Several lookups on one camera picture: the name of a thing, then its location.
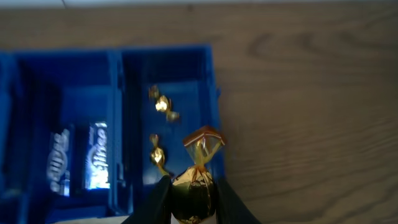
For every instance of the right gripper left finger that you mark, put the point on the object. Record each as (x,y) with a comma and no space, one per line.
(155,205)

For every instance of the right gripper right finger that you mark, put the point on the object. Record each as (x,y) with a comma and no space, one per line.
(231,208)

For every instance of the gold candy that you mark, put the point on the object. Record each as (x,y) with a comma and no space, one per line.
(192,193)
(157,155)
(162,104)

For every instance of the blue candy pack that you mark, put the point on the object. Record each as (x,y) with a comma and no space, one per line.
(98,155)
(59,161)

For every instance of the blue tray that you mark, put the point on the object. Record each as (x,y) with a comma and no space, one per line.
(186,102)

